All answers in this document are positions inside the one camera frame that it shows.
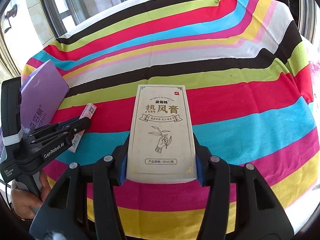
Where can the striped colourful tablecloth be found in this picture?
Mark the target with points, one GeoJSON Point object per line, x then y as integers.
{"type": "Point", "coordinates": [242, 62]}

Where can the beige herbal cream box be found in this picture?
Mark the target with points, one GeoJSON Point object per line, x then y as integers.
{"type": "Point", "coordinates": [161, 143]}

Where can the small pink box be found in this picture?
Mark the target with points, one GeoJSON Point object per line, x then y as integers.
{"type": "Point", "coordinates": [84, 124]}

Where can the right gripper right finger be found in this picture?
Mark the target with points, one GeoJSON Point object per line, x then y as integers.
{"type": "Point", "coordinates": [240, 204]}

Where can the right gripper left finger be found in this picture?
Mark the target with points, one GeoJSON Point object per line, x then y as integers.
{"type": "Point", "coordinates": [81, 204]}

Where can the person's left hand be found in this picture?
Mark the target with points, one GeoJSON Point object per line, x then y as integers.
{"type": "Point", "coordinates": [22, 201]}

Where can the purple storage box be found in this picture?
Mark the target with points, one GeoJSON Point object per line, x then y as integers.
{"type": "Point", "coordinates": [42, 94]}

